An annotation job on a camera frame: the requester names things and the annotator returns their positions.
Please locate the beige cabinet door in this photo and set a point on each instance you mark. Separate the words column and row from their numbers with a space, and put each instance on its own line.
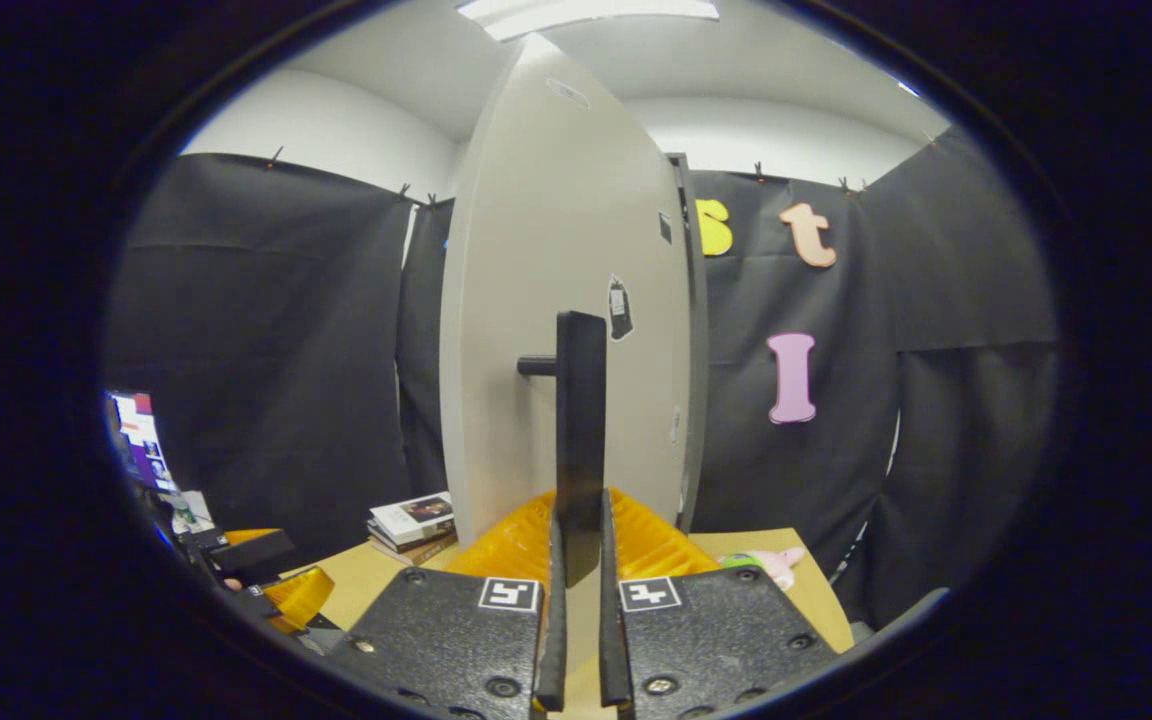
column 536, row 250

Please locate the brown cover book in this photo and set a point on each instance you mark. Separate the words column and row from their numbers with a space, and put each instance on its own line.
column 416, row 553

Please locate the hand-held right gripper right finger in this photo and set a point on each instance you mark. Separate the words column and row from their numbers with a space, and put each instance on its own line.
column 613, row 650

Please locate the pink green plush toy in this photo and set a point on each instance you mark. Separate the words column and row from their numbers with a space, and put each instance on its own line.
column 776, row 565

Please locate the computer monitor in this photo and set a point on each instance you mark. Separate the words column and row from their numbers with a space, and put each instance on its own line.
column 141, row 440

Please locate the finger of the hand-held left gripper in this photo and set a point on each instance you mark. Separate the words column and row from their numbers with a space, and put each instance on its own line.
column 301, row 595
column 251, row 552

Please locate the black backdrop cloth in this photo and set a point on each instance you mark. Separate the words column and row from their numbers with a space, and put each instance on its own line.
column 266, row 330

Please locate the large ceiling light panel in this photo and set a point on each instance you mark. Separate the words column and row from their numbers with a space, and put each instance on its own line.
column 576, row 12

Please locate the dark grey cabinet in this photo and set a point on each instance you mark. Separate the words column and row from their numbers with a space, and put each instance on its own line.
column 699, row 350

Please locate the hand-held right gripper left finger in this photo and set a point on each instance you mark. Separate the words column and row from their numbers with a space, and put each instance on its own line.
column 554, row 650

